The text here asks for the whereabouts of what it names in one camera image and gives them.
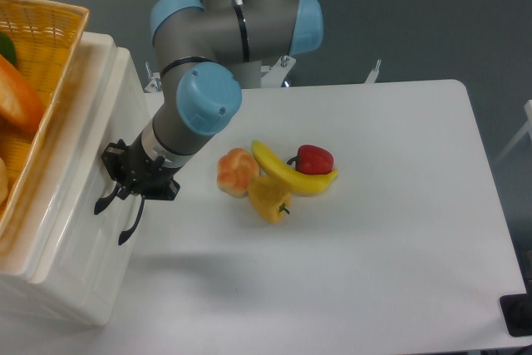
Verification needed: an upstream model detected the green toy vegetable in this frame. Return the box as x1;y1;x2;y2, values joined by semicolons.
0;32;17;67

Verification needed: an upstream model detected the white drawer cabinet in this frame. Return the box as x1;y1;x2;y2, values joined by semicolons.
0;32;153;328

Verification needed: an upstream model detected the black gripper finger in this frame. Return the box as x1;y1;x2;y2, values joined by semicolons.
116;182;145;200
101;139;127;183

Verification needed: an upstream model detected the yellow banana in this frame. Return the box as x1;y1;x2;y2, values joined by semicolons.
251;141;338;195

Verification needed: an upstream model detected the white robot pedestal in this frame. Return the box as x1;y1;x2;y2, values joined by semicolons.
143;56;382;93

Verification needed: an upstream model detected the black device at edge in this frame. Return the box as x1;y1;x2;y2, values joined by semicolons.
500;293;531;338

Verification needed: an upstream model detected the white frame at right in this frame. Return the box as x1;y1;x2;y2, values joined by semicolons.
494;100;532;165

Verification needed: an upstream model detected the yellow bell pepper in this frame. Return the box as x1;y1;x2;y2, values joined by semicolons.
248;175;292;224

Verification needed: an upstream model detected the yellow wicker basket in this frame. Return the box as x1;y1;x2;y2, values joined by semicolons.
1;0;89;256

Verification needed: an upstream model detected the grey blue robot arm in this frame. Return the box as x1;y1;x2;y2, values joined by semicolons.
95;0;323;212

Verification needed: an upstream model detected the red bell pepper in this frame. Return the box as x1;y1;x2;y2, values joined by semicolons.
287;145;334;175

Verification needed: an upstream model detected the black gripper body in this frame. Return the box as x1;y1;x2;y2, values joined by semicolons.
122;136;180;201

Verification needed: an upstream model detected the orange bread roll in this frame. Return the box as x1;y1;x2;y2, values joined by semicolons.
217;148;259;198

